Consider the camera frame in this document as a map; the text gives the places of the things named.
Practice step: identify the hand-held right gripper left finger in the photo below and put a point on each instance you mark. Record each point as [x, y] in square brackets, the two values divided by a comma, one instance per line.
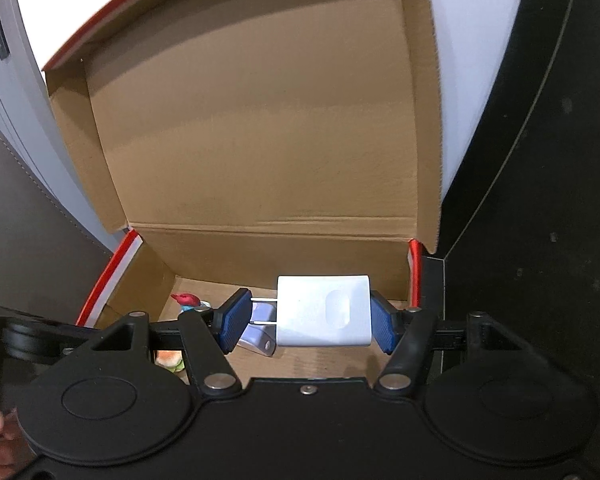
[232, 320]

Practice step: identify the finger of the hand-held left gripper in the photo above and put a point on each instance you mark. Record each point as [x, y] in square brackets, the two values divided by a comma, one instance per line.
[45, 337]

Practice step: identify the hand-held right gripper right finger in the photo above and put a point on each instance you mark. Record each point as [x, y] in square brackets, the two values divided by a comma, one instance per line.
[384, 322]

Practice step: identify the pale blue power adapter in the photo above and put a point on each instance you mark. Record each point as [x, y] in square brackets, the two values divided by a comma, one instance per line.
[257, 337]

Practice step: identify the small red-capped figure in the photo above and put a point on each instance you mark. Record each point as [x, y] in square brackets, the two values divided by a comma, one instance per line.
[185, 300]

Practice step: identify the toy burger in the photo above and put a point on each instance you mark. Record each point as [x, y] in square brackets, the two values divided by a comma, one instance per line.
[169, 358]

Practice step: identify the white power adapter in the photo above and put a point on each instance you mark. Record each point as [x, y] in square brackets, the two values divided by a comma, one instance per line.
[310, 310]

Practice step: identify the red cardboard box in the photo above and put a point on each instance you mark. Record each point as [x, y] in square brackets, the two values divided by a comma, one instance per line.
[255, 135]

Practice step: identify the person's left hand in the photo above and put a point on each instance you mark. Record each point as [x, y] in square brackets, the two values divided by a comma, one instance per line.
[2, 455]

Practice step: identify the black panel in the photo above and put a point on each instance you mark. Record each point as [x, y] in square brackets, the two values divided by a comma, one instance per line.
[540, 185]

